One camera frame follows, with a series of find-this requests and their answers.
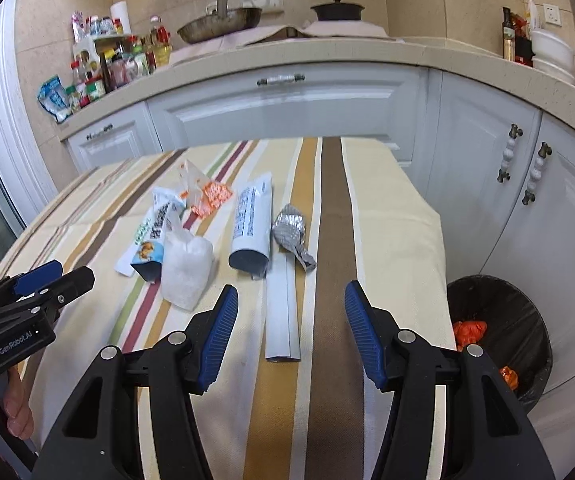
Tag blue white snack bag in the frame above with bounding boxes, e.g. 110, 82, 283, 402
37, 76, 72, 124

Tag yellow cooking oil bottle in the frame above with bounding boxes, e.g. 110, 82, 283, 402
150, 15, 172, 67

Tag spice rack with jars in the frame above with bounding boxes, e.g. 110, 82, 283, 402
66, 11, 156, 113

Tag blue white snack pouch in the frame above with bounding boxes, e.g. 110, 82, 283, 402
129, 186, 185, 283

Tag drawer handle centre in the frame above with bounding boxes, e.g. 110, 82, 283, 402
257, 74, 305, 87

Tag white paper towel roll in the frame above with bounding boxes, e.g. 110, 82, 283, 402
109, 0, 132, 35

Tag cabinet door handle right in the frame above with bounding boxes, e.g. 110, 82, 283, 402
522, 142, 553, 206

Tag cabinet door handle left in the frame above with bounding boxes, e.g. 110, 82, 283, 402
497, 124, 523, 183

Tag white blue milk powder pouch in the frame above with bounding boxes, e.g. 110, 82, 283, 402
229, 172, 273, 278

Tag steel wok pan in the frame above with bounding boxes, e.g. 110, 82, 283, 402
176, 0, 262, 44

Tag crumpled silver foil wrapper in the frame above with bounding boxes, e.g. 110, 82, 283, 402
272, 204, 317, 272

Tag orange clear plastic wrapper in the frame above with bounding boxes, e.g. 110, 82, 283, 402
179, 160, 233, 219

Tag white wall socket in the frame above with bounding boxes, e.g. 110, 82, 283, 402
542, 3, 562, 26

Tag black trash bin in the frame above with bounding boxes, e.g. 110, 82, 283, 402
447, 274, 553, 412

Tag orange trash in bin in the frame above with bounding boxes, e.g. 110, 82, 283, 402
452, 321, 519, 391

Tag striped tablecloth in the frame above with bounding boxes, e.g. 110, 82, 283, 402
0, 138, 455, 479

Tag dark olive oil bottle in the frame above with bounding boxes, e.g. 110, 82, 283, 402
502, 6, 515, 62

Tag black cooking pot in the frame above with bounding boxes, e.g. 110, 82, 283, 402
311, 0, 365, 22

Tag person's left hand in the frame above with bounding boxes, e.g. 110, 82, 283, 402
2, 366, 34, 440

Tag stacked white bowls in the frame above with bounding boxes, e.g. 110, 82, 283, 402
531, 28, 575, 84

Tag white translucent plastic bag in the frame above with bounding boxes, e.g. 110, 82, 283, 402
160, 214, 214, 312

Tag beige cloth on stove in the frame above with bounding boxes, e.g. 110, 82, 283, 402
170, 21, 391, 65

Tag white sliding door frame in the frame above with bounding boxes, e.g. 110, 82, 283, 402
0, 0, 57, 235

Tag cabinet door handle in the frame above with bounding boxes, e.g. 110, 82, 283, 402
522, 142, 553, 206
497, 124, 523, 183

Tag red sauce bottle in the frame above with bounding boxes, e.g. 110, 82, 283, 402
511, 13, 534, 66

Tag slim white green sachet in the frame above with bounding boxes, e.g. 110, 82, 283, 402
114, 219, 150, 278

